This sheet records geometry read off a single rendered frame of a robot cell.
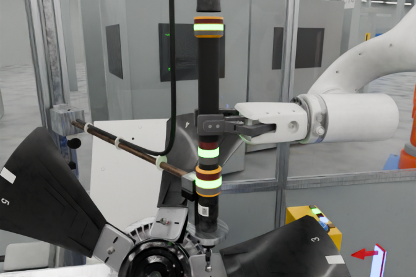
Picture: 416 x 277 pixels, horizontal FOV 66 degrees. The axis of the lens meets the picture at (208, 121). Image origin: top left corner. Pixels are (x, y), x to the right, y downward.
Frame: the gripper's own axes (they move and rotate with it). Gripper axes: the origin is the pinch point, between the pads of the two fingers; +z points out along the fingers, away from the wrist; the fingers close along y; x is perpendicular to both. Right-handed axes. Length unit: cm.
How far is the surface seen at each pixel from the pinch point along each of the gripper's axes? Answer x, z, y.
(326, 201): -57, -66, 70
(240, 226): -67, -27, 70
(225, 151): -9.0, -5.3, 10.0
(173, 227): -21.1, 5.6, 3.3
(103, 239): -22.9, 18.2, 3.8
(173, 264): -23.2, 6.1, -4.2
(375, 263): -30.6, -34.9, 0.0
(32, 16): 18, 43, 54
